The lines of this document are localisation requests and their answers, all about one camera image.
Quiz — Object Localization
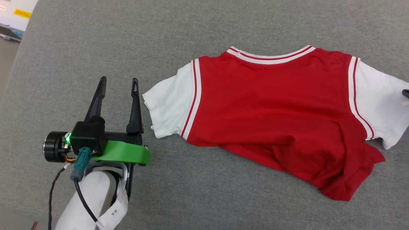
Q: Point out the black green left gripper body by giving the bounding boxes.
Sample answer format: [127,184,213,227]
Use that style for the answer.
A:
[43,131,151,199]

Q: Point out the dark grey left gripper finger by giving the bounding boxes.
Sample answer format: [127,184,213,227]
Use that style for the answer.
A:
[126,78,144,134]
[84,76,107,122]

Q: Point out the red and white jersey shirt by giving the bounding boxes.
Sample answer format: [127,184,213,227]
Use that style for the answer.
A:
[142,45,409,202]

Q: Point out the white paper label tag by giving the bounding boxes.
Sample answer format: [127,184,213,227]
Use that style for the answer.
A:
[96,187,129,229]

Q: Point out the dark flat device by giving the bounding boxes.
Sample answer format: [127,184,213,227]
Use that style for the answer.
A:
[0,26,23,42]

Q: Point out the white box with yellow label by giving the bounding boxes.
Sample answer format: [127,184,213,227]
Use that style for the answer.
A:
[0,0,39,32]

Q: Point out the black cable with teal connector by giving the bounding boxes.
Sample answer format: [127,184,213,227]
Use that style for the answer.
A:
[70,147,98,223]

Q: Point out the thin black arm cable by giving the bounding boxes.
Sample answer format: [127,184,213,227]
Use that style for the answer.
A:
[48,165,66,230]

